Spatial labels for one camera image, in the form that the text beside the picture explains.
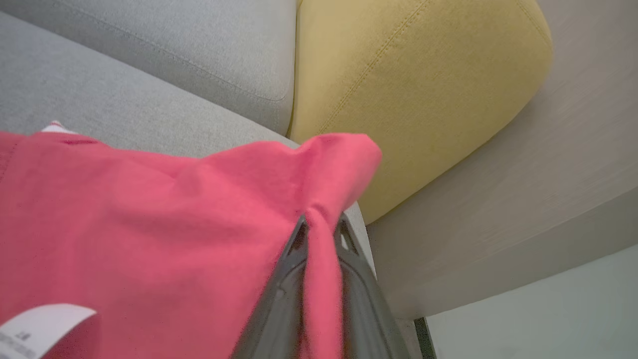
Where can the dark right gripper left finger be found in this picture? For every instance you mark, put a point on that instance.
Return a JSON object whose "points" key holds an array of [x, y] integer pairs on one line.
{"points": [[279, 309]]}

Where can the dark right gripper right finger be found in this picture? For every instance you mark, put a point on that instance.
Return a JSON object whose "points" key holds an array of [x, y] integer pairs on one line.
{"points": [[364, 309]]}

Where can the red Bulls jersey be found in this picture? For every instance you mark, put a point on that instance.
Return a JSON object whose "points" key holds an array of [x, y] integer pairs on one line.
{"points": [[149, 224]]}

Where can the yellow sofa cushion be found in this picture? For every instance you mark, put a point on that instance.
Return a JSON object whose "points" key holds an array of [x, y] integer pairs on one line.
{"points": [[423, 75]]}

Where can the grey sofa back cushion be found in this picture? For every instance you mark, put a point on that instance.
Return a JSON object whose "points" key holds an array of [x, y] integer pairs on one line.
{"points": [[174, 40]]}

